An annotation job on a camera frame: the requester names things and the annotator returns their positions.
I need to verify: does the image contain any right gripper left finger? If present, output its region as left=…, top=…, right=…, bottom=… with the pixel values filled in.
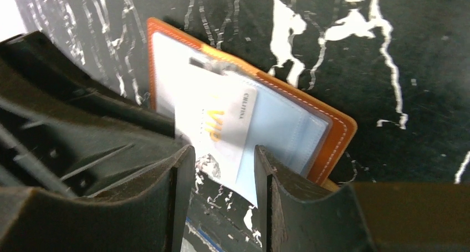
left=1, top=145, right=195, bottom=251

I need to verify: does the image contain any brown leather card holder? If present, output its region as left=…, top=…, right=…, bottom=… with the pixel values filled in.
left=147, top=18, right=357, bottom=205

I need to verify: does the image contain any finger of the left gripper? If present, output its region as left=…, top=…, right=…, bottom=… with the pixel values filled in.
left=1, top=31, right=175, bottom=137
left=1, top=63, right=181, bottom=198

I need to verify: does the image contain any white VIP credit card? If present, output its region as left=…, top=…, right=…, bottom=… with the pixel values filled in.
left=175, top=56, right=257, bottom=183

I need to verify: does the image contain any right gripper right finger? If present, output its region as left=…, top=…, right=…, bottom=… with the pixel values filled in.
left=254, top=146, right=469, bottom=251

